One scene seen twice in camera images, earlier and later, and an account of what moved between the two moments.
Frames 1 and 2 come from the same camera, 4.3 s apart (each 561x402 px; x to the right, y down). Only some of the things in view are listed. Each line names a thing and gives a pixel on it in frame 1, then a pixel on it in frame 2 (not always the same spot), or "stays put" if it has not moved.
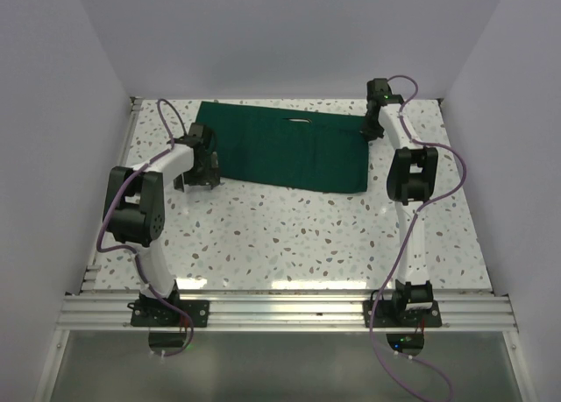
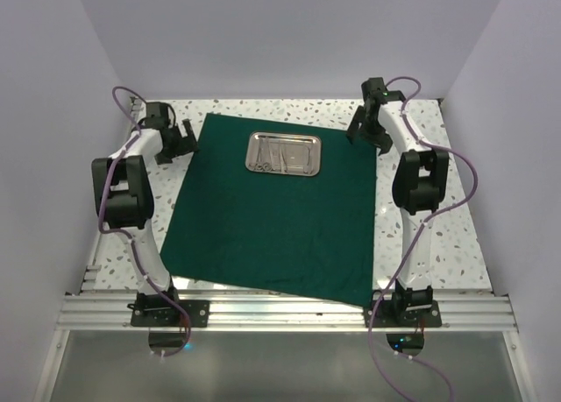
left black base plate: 162,313 stays put
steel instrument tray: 301,120 -> 283,154
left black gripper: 209,176 -> 186,144
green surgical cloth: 287,145 -> 314,235
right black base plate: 387,313 stays put
